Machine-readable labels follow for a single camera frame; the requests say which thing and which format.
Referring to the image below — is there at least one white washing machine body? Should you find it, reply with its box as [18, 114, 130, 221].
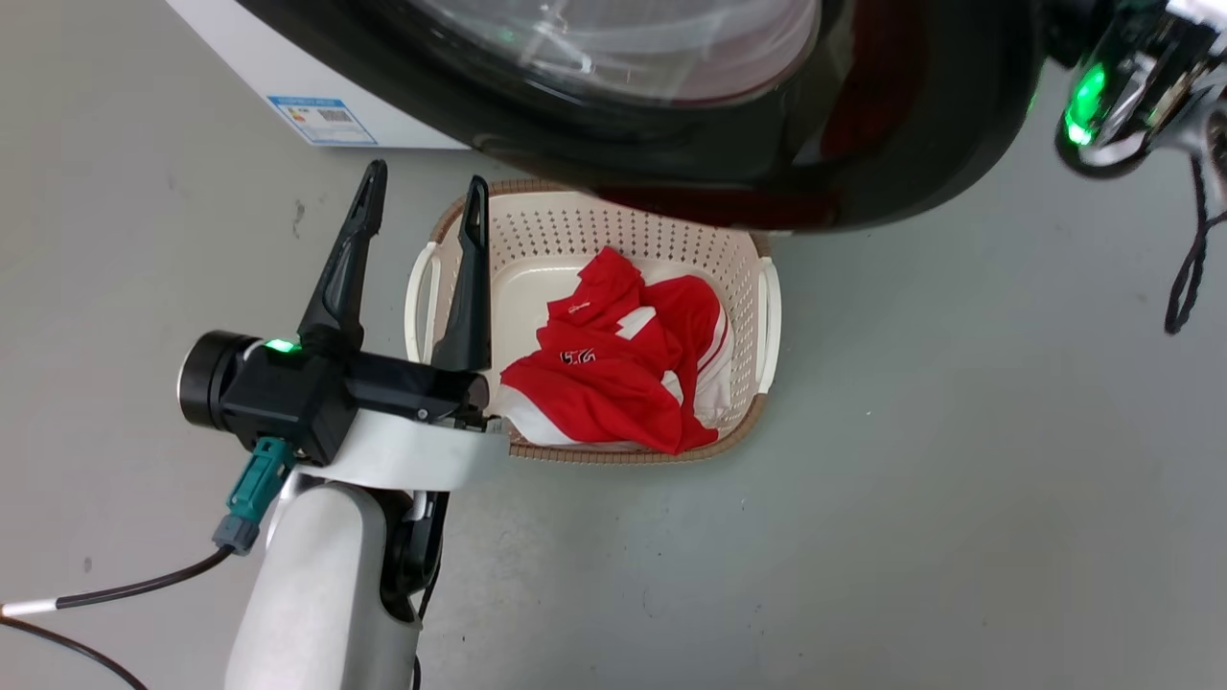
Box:
[167, 0, 473, 150]

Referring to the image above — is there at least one red and white jersey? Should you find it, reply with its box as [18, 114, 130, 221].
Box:
[498, 245, 732, 456]

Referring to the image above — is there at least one blue white energy label sticker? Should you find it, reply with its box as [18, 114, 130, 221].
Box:
[267, 95, 379, 148]

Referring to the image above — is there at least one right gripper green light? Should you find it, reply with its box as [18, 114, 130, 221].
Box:
[1041, 0, 1227, 180]

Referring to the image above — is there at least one black cable with teal connector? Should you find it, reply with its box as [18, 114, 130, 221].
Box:
[0, 436, 299, 619]

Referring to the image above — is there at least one thin black cable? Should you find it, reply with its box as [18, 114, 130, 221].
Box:
[0, 616, 150, 690]

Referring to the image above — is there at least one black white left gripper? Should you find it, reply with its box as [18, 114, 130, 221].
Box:
[176, 159, 512, 493]

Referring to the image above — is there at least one black looped cable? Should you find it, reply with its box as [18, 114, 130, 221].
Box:
[1163, 153, 1227, 337]

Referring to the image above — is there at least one black round washing machine door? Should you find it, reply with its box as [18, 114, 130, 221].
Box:
[235, 0, 1048, 235]

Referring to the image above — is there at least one cream perforated laundry basket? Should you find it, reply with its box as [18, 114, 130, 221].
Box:
[404, 177, 783, 467]

